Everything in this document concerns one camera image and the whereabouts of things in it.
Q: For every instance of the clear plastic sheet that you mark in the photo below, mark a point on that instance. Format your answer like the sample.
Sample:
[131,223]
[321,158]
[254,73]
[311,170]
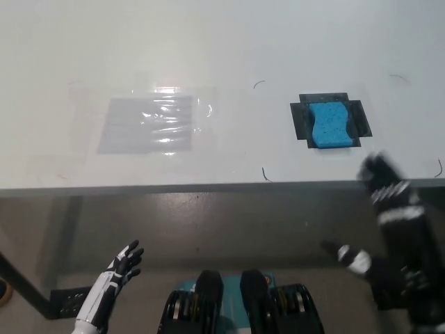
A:
[146,125]

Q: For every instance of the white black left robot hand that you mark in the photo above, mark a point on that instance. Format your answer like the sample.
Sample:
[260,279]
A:
[114,275]

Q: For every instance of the black metal table leg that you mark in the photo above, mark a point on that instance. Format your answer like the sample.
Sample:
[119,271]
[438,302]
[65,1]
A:
[28,288]

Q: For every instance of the black tape marked spot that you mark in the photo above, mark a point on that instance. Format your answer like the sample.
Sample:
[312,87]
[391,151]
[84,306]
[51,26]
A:
[299,118]

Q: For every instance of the brown round object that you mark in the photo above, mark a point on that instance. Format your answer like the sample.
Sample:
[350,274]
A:
[5,293]

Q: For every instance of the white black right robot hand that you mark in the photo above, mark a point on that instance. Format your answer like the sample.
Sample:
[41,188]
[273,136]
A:
[361,262]

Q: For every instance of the blue soft sponge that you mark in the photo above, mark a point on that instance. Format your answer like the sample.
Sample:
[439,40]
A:
[330,125]

